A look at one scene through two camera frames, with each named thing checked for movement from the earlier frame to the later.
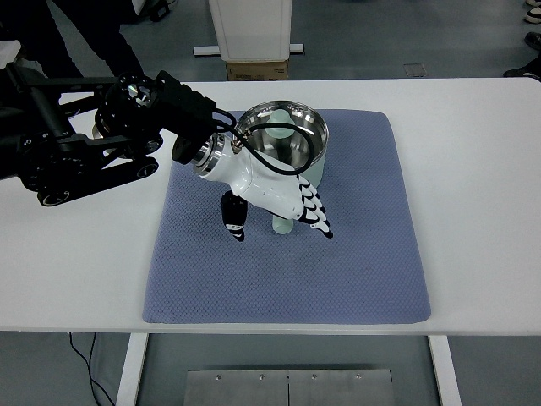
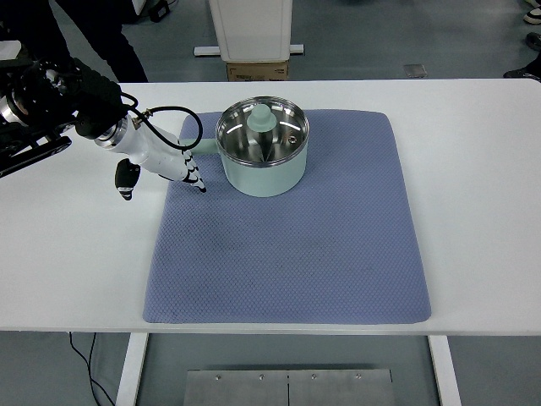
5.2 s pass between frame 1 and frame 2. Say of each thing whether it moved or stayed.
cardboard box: stayed
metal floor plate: stayed
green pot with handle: moved
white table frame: stayed
